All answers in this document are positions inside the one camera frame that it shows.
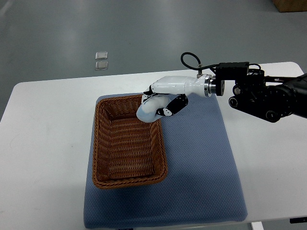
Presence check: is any blue quilted mat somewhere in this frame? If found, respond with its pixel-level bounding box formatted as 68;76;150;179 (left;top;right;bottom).
83;94;248;229

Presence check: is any black table edge clamp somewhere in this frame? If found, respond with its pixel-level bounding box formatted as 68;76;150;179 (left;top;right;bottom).
289;217;307;224

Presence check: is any upper clear floor plate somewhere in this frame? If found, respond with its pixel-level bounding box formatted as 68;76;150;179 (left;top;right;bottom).
95;51;108;60

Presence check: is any light blue plush toy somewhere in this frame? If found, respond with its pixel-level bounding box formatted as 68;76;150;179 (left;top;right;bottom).
136;96;170;123

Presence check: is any brown wicker basket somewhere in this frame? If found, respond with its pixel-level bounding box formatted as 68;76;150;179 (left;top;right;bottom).
92;95;168;189

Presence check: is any brown cardboard box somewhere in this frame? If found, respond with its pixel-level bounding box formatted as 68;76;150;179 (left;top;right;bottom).
272;0;307;12

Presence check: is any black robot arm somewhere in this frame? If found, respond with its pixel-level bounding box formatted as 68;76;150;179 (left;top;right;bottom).
210;62;307;123

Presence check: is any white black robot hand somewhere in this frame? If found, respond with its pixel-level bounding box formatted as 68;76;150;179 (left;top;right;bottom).
141;74;215;116

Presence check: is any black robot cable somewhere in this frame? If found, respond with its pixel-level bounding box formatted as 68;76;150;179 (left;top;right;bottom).
180;52;216;78

